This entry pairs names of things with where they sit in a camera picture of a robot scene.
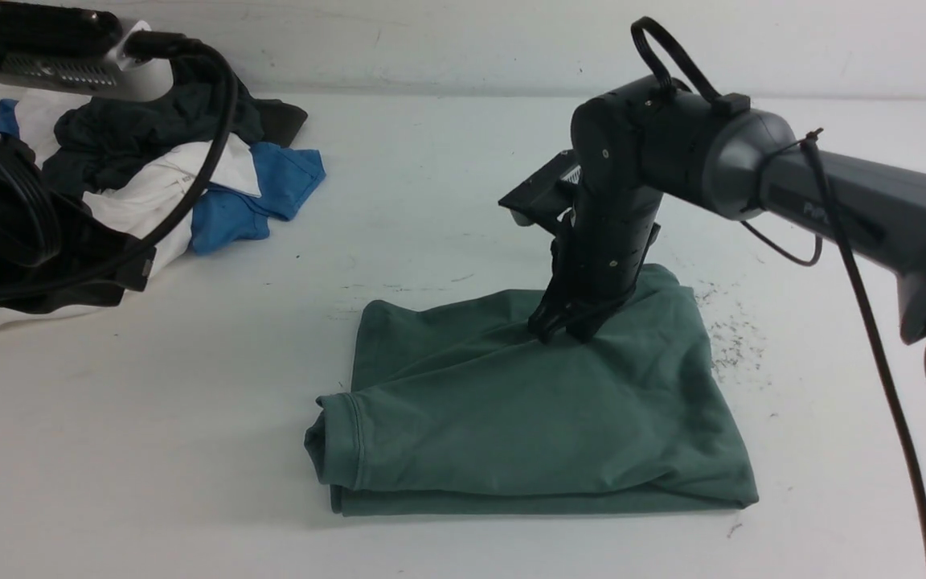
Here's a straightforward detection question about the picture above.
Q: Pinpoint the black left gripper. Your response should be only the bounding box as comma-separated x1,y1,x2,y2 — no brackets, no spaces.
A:
0,201,158,314

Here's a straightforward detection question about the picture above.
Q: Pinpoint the green long sleeve shirt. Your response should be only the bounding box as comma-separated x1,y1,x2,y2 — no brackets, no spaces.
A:
304,265,760,516

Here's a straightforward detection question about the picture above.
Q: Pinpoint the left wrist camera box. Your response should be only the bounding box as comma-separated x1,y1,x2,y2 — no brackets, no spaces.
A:
0,1,174,102

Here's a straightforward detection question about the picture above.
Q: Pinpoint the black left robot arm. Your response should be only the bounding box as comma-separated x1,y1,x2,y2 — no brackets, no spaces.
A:
0,51,156,314

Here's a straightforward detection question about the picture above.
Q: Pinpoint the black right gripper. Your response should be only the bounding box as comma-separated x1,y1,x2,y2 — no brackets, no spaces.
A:
527,217,661,344

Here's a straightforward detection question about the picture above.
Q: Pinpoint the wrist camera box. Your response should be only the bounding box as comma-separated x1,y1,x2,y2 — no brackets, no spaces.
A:
0,1,174,102
498,150,580,235

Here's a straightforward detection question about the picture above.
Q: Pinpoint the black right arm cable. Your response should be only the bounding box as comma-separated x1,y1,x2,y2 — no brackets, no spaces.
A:
630,16,926,579

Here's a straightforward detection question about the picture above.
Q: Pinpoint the dark grey garment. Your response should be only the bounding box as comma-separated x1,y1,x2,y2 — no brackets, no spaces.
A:
43,56,309,198

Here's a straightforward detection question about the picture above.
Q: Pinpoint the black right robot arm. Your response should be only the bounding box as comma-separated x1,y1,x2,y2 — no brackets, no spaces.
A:
500,76,926,371

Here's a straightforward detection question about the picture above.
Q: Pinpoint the black left camera cable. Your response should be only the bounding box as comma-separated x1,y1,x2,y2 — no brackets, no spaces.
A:
0,32,240,305

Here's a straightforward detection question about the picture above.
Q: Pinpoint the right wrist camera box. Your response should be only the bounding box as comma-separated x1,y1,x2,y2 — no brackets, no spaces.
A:
498,150,580,235

